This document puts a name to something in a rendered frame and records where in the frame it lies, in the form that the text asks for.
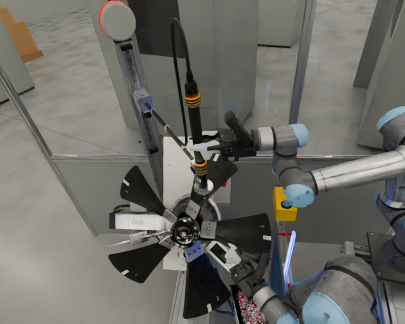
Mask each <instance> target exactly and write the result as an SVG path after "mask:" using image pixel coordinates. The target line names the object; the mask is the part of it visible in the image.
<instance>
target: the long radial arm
mask: <svg viewBox="0 0 405 324"><path fill-rule="evenodd" d="M171 226H172V225H171V224H170V222H169V221H167V220H166V219H165V218H164V217H161V216H160V215H158V214H156V213H154V212H152V211H150V212H148V213H147V212H131V211H130V210H122V211H120V212H118V213H116V229H128V230H157V231H166V230H170V228H171Z"/></svg>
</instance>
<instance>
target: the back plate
mask: <svg viewBox="0 0 405 324"><path fill-rule="evenodd" d="M178 138H179V139H180V140H181V141H182V142H183V143H185V137H178ZM191 146H193V142H192V139H191V140H189V137H188V143H187V151H189V153H191V155H192V156H193V157H194V158H195V156H194V151H193V150H190V147H191ZM190 161H191V160H190V158H189V157H188V156H187V155H186V154H185V153H184V152H182V151H181V147H180V146H179V145H178V144H177V143H176V142H175V141H174V139H173V138H172V137H163V205H164V206H165V208H167V209H169V210H170V208H171V206H172V205H173V203H174V202H175V201H176V200H177V199H178V198H180V197H181V196H183V195H185V194H189V193H191V191H192V186H193V181H194V173H193V172H192V171H191V169H190V167H191V164H190ZM205 247H206V246H203V247H202V250H203V253H208V252H207V250H205ZM178 251H179V257H178V255H177V254H178ZM183 252H184V250H183V249H182V248H179V247H177V246H174V247H173V248H172V249H171V251H170V252H169V253H168V254H167V255H166V256H165V257H164V258H163V269H170V270H181V271H186V267H184V266H181V259H182V254H183Z"/></svg>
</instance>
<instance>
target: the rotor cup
mask: <svg viewBox="0 0 405 324"><path fill-rule="evenodd" d="M189 218H191V217H190V216H189V215H188V214H186V211H184V212H182V213H180V214H179V215H178V218H177V220H176V221H175V222H174V223H173V225H172V227H171V228H170V238H171V241H172V242H173V243H174V245H175V246H177V247H179V248H182V249H187V248H190V247H192V246H193V245H194V244H195V243H196V242H197V241H198V240H200V238H201V236H200V234H201V226H202V221H204V219H203V218H202V217H201V216H200V215H199V217H198V219H197V220H195V219H192V218H191V219H190V220H188V219H189ZM183 231H184V232H186V236H185V237H183V236H182V235H181V233H182V232H183ZM199 232H200V234H199Z"/></svg>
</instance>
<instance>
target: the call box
mask: <svg viewBox="0 0 405 324"><path fill-rule="evenodd" d="M283 201H288V200H287V197H286V196H285V194H284V190H283V188H282V187H274V191H273V205H274V216H275V220H276V221H295V220H296V214H297V211H298V210H297V208H296V207H294V206H292V205H291V206H290V207H289V208H285V207H283V206H282V203H283Z"/></svg>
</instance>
